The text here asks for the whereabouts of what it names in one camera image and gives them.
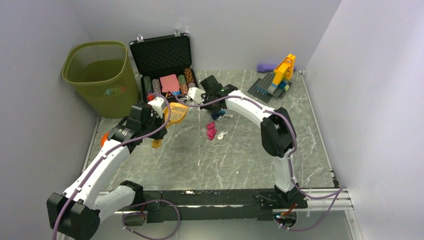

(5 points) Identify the purple cylinder toy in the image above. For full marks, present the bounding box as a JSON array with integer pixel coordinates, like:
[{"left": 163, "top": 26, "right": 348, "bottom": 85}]
[{"left": 256, "top": 63, "right": 278, "bottom": 73}]

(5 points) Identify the orange ring toy with bricks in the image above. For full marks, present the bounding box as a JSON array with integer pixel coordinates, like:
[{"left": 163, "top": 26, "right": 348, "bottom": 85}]
[{"left": 100, "top": 132, "right": 109, "bottom": 147}]

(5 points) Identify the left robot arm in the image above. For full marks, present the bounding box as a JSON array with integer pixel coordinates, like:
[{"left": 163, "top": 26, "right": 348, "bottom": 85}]
[{"left": 46, "top": 99, "right": 172, "bottom": 240}]

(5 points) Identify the black poker chip case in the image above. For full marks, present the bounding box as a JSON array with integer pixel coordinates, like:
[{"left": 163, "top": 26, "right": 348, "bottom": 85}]
[{"left": 128, "top": 30, "right": 199, "bottom": 102}]

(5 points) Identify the dark blue paper scrap far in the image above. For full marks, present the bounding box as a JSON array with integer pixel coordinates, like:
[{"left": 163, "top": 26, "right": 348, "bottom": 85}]
[{"left": 210, "top": 112, "right": 221, "bottom": 121}]

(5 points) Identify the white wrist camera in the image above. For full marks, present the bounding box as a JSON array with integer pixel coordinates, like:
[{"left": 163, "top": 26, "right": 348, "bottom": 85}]
[
  {"left": 147, "top": 94, "right": 167, "bottom": 119},
  {"left": 186, "top": 87, "right": 206, "bottom": 105}
]

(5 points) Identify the white paper scrap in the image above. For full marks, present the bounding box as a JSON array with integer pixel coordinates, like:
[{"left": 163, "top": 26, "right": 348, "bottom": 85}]
[
  {"left": 216, "top": 131, "right": 228, "bottom": 140},
  {"left": 218, "top": 113, "right": 234, "bottom": 120}
]

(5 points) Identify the black base bar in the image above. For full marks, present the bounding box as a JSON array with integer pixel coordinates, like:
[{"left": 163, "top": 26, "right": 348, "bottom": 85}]
[{"left": 143, "top": 188, "right": 308, "bottom": 223}]

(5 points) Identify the grey brick baseplate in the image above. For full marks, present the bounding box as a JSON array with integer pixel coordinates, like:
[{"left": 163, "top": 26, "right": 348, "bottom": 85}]
[{"left": 247, "top": 72, "right": 292, "bottom": 103}]

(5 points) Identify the orange slotted plastic scoop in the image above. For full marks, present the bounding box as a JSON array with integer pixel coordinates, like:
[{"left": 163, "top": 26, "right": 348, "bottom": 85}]
[{"left": 151, "top": 101, "right": 189, "bottom": 149}]

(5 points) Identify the pink card deck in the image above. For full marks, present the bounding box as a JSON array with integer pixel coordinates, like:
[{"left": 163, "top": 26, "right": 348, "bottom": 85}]
[{"left": 159, "top": 74, "right": 180, "bottom": 93}]

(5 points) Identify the magenta paper scrap upper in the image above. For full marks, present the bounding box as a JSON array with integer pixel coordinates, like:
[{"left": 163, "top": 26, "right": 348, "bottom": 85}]
[{"left": 206, "top": 122, "right": 216, "bottom": 130}]

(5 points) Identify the white paper scrap far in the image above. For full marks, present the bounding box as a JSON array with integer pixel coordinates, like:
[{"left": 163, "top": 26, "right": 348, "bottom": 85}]
[{"left": 218, "top": 113, "right": 234, "bottom": 120}]

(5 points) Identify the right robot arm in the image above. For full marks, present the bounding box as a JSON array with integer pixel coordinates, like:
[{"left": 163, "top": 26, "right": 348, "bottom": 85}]
[{"left": 199, "top": 75, "right": 308, "bottom": 209}]

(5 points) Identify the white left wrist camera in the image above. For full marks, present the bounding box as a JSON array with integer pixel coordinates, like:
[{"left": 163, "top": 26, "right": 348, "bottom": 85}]
[{"left": 147, "top": 94, "right": 167, "bottom": 119}]

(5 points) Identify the yellow brick toy tower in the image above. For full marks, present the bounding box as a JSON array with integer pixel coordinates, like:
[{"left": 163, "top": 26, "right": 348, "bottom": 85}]
[{"left": 267, "top": 53, "right": 296, "bottom": 97}]

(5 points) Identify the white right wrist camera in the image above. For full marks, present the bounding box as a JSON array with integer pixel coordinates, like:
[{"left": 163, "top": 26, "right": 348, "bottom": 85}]
[{"left": 186, "top": 87, "right": 206, "bottom": 105}]

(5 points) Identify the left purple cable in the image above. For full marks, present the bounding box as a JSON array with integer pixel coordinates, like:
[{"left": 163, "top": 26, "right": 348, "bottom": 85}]
[{"left": 51, "top": 93, "right": 181, "bottom": 240}]

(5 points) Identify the white paper scrap near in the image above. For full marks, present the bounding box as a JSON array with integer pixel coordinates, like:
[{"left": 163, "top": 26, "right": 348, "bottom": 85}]
[{"left": 216, "top": 131, "right": 228, "bottom": 140}]

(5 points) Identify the pink paper scrap right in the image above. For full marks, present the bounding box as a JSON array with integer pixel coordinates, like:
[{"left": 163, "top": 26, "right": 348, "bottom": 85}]
[{"left": 206, "top": 128, "right": 217, "bottom": 140}]

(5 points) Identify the olive green mesh wastebasket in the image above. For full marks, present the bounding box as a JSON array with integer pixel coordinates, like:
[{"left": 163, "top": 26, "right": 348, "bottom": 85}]
[{"left": 61, "top": 41, "right": 140, "bottom": 119}]

